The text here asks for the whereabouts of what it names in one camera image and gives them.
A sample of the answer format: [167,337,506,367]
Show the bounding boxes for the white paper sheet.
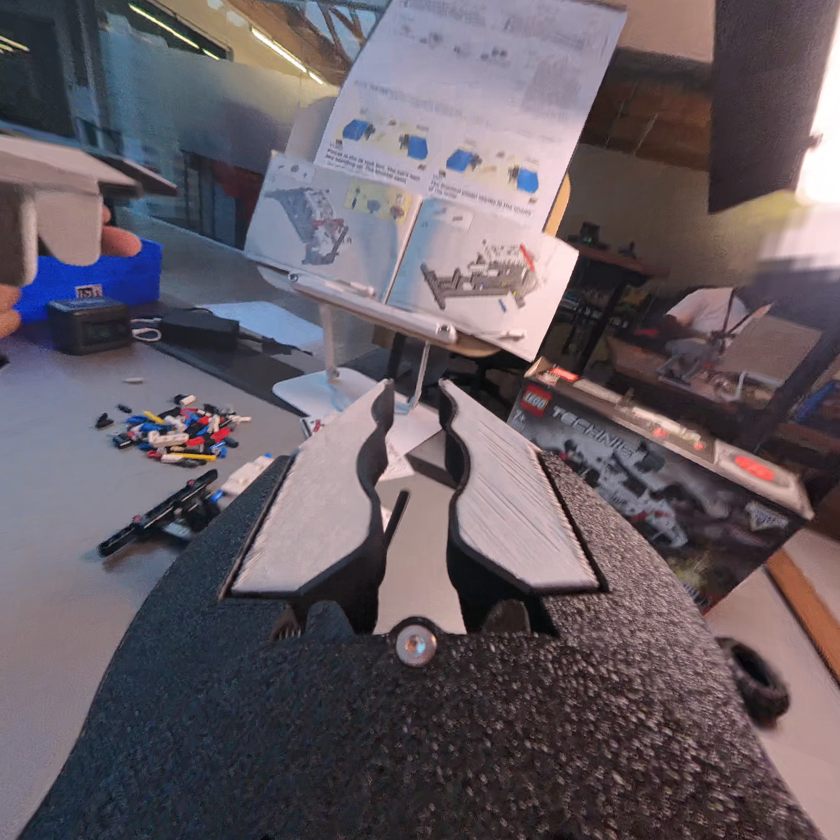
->
[197,301,322,352]

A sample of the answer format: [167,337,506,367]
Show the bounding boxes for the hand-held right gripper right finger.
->
[438,379,602,596]

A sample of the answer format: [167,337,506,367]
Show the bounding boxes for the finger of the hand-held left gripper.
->
[0,134,142,286]
[98,155,178,196]

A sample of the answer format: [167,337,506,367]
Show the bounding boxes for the black adapter cable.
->
[236,330,296,357]

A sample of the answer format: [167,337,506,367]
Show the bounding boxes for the black power adapter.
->
[159,308,240,350]

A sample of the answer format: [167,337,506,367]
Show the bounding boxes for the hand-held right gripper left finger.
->
[231,379,396,597]

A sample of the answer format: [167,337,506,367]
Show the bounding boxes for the small black camera device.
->
[47,297,132,355]

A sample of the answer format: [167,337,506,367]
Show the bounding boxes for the toy truck chassis model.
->
[98,453,290,557]

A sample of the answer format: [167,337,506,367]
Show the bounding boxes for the pile of small toy bricks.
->
[95,392,252,468]

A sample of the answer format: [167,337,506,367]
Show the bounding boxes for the wooden table black legs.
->
[567,239,667,375]

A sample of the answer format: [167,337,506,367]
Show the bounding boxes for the wood-edged grey desk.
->
[764,525,840,683]

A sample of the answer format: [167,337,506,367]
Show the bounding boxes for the printed instruction sheet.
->
[314,0,627,234]

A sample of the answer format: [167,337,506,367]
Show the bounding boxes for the white book stand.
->
[258,172,573,421]

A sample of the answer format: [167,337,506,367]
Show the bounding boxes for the ceiling strip light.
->
[128,3,224,61]
[251,26,327,86]

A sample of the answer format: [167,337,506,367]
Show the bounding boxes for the person's left hand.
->
[0,206,142,339]

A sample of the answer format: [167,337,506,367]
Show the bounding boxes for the toy truck set box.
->
[508,357,815,611]

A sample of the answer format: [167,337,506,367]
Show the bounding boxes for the sticker sheet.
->
[301,410,447,483]

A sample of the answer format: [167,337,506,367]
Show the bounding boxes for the red blue drawer cabinet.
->
[180,150,266,249]

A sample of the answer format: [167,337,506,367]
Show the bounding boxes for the blue storage bin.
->
[13,239,164,329]

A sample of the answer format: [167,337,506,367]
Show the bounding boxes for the black toy tyre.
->
[715,637,791,726]

